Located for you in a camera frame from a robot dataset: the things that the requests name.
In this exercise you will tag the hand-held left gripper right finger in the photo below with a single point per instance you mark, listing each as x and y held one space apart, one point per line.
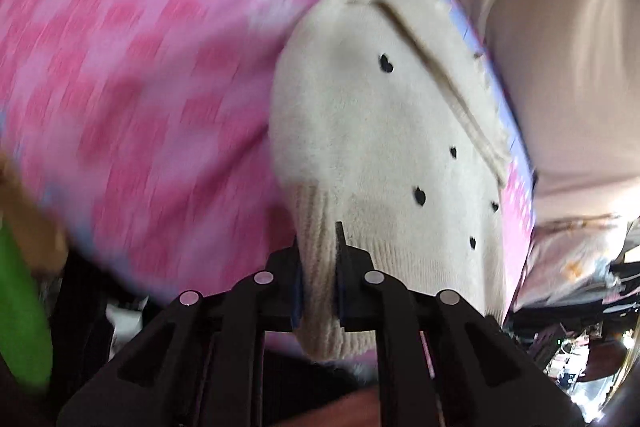
357 287

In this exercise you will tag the green plastic object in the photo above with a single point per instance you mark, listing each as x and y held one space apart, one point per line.
22 307

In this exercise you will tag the cream knit sweater with hearts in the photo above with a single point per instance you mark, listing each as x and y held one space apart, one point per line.
390 147

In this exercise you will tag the tan plush toy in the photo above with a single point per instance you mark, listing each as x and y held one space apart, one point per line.
30 222

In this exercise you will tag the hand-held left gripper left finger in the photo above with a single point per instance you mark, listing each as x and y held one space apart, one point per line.
280 287

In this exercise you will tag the pale printed pillow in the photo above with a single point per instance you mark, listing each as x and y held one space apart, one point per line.
570 257

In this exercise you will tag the beige curtain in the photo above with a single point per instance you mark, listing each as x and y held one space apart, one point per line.
550 32

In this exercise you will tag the pink checkered blanket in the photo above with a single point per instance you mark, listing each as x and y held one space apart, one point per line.
130 72

